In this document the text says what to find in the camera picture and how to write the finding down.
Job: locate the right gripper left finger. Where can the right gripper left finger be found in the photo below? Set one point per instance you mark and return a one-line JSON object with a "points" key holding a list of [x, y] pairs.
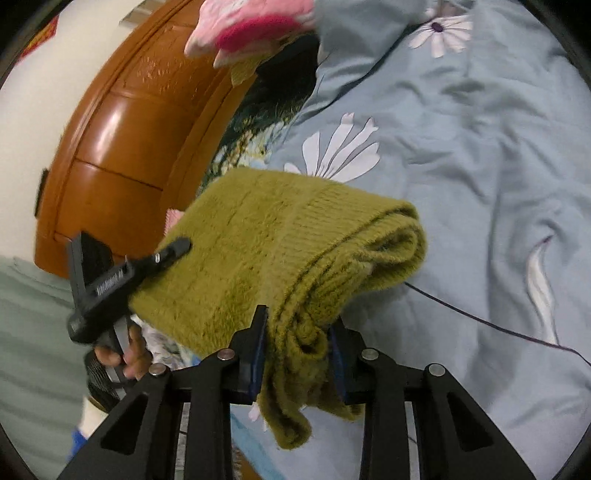
{"points": [[139, 438]]}

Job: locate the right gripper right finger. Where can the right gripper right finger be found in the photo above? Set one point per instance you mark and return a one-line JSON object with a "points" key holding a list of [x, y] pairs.
{"points": [[455, 438]]}

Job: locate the olive green knitted sweater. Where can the olive green knitted sweater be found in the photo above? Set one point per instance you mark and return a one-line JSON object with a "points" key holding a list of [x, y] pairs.
{"points": [[301, 246]]}

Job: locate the pink folded clothes stack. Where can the pink folded clothes stack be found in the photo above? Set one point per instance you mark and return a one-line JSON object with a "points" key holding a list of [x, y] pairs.
{"points": [[238, 30]]}

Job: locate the person's left hand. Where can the person's left hand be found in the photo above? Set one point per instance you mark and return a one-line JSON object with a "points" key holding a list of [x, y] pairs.
{"points": [[135, 360]]}

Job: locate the pink ribbed cloth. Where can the pink ribbed cloth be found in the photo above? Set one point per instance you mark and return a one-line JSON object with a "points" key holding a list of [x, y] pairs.
{"points": [[171, 218]]}

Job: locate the wooden headboard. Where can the wooden headboard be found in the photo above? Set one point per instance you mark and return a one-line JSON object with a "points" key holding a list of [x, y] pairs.
{"points": [[138, 143]]}

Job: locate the light blue floral duvet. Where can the light blue floral duvet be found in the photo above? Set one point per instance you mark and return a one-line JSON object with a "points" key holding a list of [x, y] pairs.
{"points": [[478, 118]]}

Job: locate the red wall decoration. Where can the red wall decoration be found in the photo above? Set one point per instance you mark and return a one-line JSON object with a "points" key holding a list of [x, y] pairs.
{"points": [[43, 36]]}

